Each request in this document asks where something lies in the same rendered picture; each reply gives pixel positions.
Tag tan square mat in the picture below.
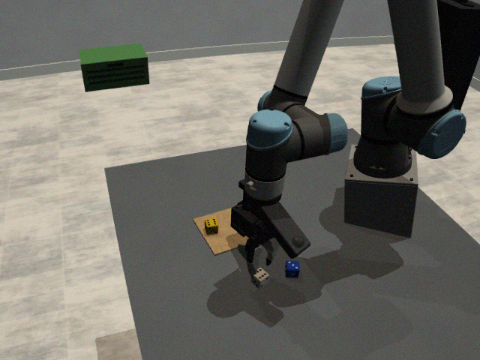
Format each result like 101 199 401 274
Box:
193 208 249 256

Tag white die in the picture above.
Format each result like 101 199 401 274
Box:
250 268 269 289

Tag blue die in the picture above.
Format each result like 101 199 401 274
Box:
285 260 300 278

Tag yellow die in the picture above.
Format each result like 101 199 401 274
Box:
205 218 218 235

